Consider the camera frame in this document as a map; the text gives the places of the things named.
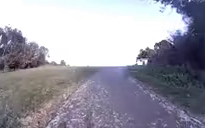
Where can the grass field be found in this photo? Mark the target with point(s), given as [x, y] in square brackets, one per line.
[26, 86]

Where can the row of bushes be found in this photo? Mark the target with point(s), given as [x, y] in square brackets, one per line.
[13, 50]

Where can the row of dark trees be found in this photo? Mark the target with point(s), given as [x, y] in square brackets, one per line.
[190, 43]

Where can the grey gravel path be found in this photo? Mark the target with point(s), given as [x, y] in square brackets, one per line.
[123, 100]

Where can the grass verge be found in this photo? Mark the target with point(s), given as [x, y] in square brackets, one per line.
[176, 85]

